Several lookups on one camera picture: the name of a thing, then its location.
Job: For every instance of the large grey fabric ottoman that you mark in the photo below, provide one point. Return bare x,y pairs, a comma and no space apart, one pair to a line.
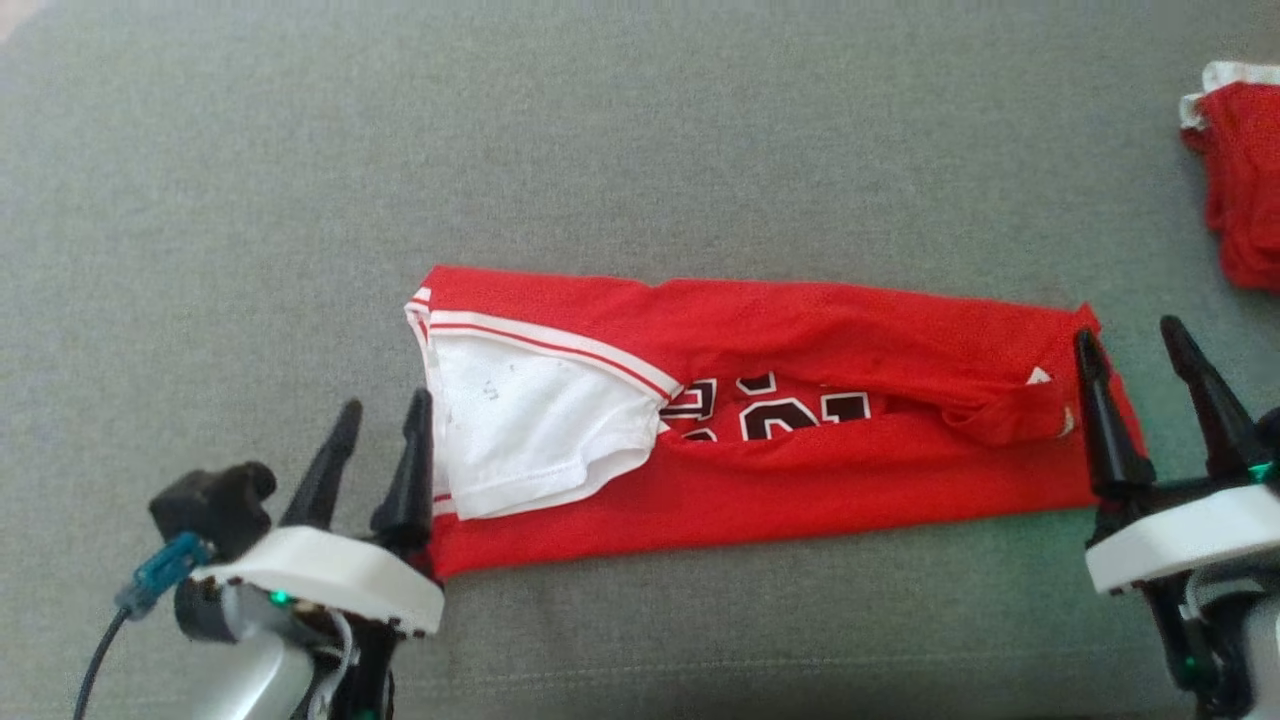
500,150

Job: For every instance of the red jersey with white trim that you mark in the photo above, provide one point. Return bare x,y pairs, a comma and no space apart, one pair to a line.
800,330

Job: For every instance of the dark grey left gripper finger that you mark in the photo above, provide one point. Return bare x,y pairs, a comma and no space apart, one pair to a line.
325,470
412,480

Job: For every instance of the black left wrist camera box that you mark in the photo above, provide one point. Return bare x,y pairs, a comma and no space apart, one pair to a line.
215,505

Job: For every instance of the red shorts with elastic waistband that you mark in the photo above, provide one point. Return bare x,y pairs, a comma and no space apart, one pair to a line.
1245,180

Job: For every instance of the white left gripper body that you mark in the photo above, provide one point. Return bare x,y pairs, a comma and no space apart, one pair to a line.
330,575

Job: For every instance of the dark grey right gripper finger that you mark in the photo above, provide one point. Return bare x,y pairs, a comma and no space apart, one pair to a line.
1115,440
1215,410

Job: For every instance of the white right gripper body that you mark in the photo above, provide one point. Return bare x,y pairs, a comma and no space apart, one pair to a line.
1190,535

